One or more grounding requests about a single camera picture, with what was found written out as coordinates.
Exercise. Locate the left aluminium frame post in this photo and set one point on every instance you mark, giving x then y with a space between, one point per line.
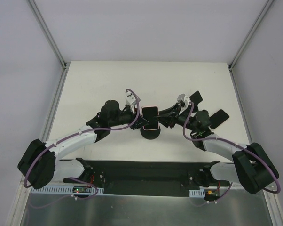
46 32

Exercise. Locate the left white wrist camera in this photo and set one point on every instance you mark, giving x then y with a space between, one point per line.
131 100

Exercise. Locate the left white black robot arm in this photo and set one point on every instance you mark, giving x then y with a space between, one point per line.
42 160

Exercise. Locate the right aluminium frame post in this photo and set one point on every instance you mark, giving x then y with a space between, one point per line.
252 31

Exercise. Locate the white cable duct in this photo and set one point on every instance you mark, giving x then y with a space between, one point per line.
200 193
63 189

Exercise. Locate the pink case smartphone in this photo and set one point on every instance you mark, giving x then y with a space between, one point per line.
150 113

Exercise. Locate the aluminium frame post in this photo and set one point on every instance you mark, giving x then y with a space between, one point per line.
252 31
46 32

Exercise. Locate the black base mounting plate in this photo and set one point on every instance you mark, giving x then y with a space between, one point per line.
174 179

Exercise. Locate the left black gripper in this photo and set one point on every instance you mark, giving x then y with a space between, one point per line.
135 120

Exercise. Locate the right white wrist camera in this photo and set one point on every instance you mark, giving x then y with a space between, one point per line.
183 100

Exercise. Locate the right white cable duct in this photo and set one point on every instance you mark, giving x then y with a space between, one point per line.
200 193

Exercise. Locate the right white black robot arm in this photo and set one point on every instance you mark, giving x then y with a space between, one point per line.
249 165

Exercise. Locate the round base black phone stand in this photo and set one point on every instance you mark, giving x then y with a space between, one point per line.
150 134

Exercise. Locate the white case smartphone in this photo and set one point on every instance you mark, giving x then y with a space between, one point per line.
218 118

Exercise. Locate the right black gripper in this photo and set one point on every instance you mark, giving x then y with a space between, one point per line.
175 117

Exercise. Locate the left white cable duct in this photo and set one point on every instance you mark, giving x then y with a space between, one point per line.
63 189

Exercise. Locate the folding black phone stand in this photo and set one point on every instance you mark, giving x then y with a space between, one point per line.
196 99

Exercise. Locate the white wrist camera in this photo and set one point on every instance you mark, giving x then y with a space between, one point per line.
183 100
131 100

